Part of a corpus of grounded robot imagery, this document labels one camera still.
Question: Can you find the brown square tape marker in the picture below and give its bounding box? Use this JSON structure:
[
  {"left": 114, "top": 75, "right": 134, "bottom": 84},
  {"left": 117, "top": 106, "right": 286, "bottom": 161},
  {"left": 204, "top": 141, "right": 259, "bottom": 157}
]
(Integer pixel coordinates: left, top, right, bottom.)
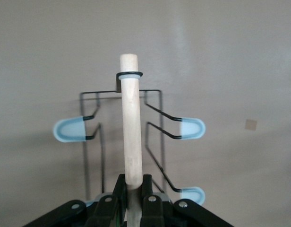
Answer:
[{"left": 244, "top": 119, "right": 258, "bottom": 131}]

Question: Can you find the brown table cover sheet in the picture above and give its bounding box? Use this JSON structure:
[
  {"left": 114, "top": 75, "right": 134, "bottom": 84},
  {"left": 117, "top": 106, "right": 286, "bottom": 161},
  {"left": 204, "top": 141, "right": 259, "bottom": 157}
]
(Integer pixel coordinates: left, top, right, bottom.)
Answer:
[{"left": 0, "top": 0, "right": 291, "bottom": 227}]

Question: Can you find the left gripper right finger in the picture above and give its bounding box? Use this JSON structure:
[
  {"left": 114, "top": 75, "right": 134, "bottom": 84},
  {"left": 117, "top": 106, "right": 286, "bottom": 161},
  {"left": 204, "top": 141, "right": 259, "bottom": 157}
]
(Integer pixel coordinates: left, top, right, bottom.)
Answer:
[{"left": 140, "top": 174, "right": 165, "bottom": 227}]

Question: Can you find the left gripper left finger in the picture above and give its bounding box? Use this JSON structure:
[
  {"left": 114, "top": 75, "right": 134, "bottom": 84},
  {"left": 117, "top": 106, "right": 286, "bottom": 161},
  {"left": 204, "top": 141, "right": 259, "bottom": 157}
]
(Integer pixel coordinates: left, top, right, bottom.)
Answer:
[{"left": 85, "top": 174, "right": 127, "bottom": 227}]

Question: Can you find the black wire cup holder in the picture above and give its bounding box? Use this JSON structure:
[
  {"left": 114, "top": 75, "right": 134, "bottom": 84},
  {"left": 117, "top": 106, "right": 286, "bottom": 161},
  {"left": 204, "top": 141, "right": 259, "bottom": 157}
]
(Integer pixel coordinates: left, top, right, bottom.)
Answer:
[{"left": 52, "top": 53, "right": 206, "bottom": 227}]

